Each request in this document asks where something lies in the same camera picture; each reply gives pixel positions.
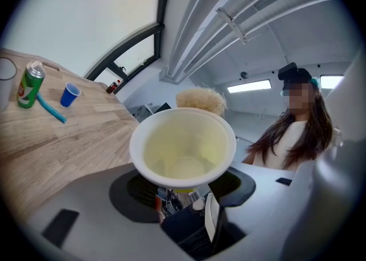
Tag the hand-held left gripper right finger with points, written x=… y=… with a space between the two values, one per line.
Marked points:
x=237 y=187

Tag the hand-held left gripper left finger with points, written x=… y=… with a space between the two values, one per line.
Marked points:
x=134 y=197

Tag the blue plastic cup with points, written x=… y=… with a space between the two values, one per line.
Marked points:
x=69 y=97

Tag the white mug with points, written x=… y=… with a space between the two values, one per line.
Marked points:
x=5 y=88

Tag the person's dark trousers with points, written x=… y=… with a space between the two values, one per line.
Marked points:
x=186 y=231

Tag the person's white shirt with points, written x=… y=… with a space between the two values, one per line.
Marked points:
x=288 y=145

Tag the rectangular ceiling light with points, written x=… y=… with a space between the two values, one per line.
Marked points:
x=248 y=86
x=331 y=82

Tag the person's head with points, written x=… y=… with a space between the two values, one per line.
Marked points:
x=297 y=97

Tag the cola bottle with red cap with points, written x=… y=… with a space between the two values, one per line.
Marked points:
x=112 y=88

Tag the round smoke detector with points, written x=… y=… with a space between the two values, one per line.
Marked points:
x=244 y=75

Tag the teal plastic stick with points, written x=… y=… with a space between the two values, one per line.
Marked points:
x=51 y=110

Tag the teal hair clip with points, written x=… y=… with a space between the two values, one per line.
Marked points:
x=316 y=82

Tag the black-framed casement window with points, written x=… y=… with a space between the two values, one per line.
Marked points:
x=137 y=54

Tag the green soda can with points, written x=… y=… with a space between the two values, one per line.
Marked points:
x=28 y=88

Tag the white ceiling ducts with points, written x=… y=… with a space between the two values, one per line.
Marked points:
x=206 y=25

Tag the large fixed window pane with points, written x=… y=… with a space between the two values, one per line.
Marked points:
x=85 y=11

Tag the black head-mounted camera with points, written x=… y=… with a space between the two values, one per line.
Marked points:
x=291 y=71

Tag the white duct hanger bracket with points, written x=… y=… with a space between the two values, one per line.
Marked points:
x=233 y=25

